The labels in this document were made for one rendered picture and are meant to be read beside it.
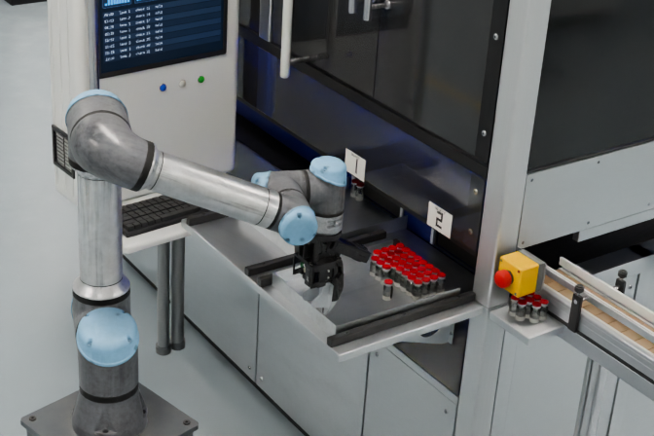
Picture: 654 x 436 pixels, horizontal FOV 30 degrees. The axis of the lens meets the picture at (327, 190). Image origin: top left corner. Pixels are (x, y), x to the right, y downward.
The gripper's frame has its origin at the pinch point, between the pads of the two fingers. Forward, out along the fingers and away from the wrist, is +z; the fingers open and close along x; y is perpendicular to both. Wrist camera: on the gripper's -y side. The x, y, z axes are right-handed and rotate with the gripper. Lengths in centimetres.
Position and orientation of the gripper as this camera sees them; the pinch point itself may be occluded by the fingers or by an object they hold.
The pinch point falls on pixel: (327, 308)
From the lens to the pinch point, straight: 265.2
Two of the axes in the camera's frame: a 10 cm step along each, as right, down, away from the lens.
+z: -0.6, 9.0, 4.3
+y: -8.3, 2.0, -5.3
